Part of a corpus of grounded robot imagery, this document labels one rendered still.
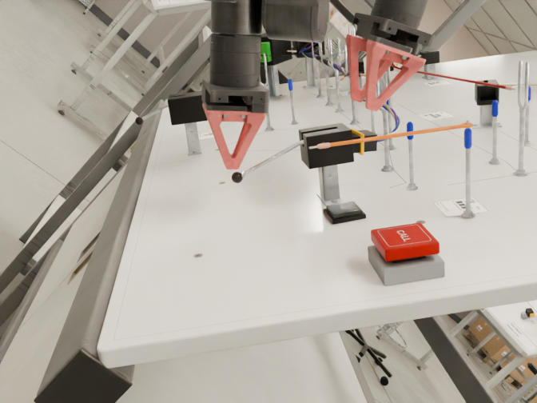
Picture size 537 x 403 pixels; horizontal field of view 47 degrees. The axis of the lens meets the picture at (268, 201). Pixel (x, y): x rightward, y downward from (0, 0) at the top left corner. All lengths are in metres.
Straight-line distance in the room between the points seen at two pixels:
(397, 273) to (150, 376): 0.31
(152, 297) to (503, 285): 0.32
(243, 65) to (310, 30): 0.08
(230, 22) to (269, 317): 0.32
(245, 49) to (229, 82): 0.04
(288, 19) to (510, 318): 4.53
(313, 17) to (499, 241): 0.29
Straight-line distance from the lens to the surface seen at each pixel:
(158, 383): 0.72
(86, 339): 0.55
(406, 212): 0.72
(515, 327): 5.00
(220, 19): 0.69
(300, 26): 0.66
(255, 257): 0.64
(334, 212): 0.71
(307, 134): 0.73
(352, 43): 0.77
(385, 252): 0.55
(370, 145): 0.76
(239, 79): 0.69
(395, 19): 0.73
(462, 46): 9.51
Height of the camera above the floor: 1.14
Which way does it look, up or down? 10 degrees down
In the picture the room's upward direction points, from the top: 44 degrees clockwise
